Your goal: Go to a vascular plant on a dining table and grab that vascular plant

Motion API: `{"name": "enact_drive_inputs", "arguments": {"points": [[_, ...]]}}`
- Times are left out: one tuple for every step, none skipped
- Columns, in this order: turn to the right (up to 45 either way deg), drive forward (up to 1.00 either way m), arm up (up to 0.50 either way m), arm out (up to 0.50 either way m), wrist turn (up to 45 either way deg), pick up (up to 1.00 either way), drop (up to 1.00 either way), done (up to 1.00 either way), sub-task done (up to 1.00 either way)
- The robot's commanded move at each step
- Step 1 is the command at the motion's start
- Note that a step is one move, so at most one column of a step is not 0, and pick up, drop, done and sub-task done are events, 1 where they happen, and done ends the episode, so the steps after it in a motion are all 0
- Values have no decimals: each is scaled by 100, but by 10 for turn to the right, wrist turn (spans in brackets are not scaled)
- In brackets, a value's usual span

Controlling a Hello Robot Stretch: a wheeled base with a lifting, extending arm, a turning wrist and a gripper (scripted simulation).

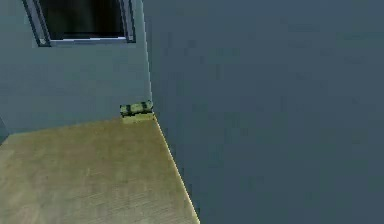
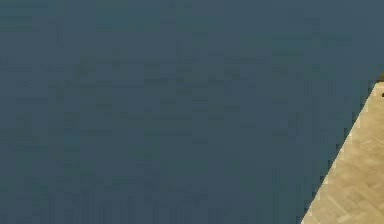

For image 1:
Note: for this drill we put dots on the green roll with black bands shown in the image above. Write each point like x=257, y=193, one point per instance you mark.
x=136, y=108

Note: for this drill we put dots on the dark window with grey frame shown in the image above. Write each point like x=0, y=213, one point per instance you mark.
x=83, y=18

